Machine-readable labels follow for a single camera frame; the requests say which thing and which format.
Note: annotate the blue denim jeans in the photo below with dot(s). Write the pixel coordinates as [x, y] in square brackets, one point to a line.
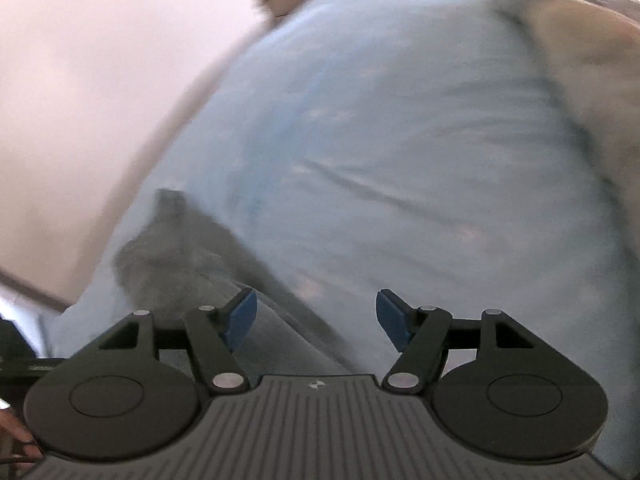
[182, 259]

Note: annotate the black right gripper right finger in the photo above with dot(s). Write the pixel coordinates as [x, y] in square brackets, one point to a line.
[425, 336]

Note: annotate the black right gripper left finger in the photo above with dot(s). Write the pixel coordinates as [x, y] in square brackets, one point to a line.
[209, 335]

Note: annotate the light blue patterned bed sheet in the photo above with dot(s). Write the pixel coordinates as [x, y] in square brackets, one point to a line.
[412, 145]

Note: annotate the grey beige quilt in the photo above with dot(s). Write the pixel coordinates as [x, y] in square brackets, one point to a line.
[589, 49]

